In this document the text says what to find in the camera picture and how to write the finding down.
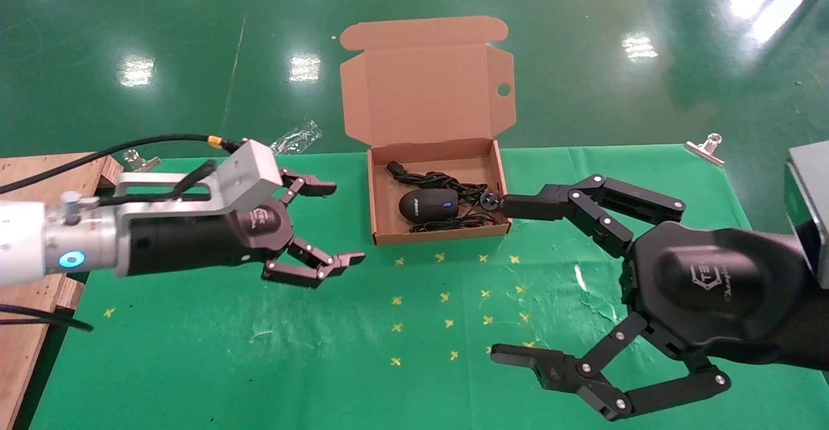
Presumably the silver binder clip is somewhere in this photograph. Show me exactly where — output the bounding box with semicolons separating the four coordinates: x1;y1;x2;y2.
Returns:
123;149;161;174
685;133;726;167

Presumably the black wired computer mouse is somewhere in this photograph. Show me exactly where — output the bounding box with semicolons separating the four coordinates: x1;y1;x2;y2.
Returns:
398;188;503;234

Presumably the black power cable with plug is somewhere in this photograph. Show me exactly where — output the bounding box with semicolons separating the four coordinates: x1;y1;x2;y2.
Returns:
387;161;501;211

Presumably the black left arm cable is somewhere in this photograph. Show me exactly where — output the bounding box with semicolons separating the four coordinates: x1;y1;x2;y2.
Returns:
0;133;245;333

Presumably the open brown cardboard box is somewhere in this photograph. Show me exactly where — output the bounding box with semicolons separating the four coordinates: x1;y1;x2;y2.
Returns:
339;16;517;246

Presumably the green table cloth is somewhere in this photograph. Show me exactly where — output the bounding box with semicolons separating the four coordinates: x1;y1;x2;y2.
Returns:
29;145;829;430

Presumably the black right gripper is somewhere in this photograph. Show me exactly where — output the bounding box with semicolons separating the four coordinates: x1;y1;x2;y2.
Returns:
490;174;829;422

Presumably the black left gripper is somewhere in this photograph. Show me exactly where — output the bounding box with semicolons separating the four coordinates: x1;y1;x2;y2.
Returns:
118;168;366;289

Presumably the brown wooden board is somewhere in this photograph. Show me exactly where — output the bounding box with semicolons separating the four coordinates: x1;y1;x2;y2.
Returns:
0;153;124;430

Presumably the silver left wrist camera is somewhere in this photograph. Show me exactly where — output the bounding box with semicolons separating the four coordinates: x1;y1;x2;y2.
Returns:
113;139;284;218

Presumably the clear plastic wrapper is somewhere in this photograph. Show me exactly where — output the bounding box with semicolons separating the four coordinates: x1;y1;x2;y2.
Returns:
268;120;323;156

